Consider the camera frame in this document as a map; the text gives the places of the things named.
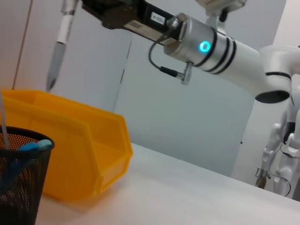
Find black mesh pen holder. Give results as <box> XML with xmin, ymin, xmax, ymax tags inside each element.
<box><xmin>0</xmin><ymin>126</ymin><xmax>56</xmax><ymax>225</ymax></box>

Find white black humanoid robot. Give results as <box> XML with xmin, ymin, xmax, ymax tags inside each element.
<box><xmin>255</xmin><ymin>84</ymin><xmax>300</xmax><ymax>202</ymax></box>

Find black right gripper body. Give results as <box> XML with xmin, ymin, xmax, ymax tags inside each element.
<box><xmin>100</xmin><ymin>0</ymin><xmax>180</xmax><ymax>41</ymax></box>

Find silver pen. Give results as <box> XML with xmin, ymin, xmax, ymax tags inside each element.
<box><xmin>46</xmin><ymin>0</ymin><xmax>78</xmax><ymax>92</ymax></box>

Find grey head camera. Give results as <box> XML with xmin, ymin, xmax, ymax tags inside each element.
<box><xmin>196</xmin><ymin>0</ymin><xmax>248</xmax><ymax>23</ymax></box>

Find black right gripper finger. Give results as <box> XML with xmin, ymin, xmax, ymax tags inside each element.
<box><xmin>81</xmin><ymin>0</ymin><xmax>124</xmax><ymax>24</ymax></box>

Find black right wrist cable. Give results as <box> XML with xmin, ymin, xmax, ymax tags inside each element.
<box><xmin>149</xmin><ymin>35</ymin><xmax>194</xmax><ymax>86</ymax></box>

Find blue scissors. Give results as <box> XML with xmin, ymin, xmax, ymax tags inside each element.
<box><xmin>0</xmin><ymin>139</ymin><xmax>53</xmax><ymax>195</ymax></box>

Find yellow plastic bin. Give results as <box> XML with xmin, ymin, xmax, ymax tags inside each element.
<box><xmin>0</xmin><ymin>89</ymin><xmax>134</xmax><ymax>203</ymax></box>

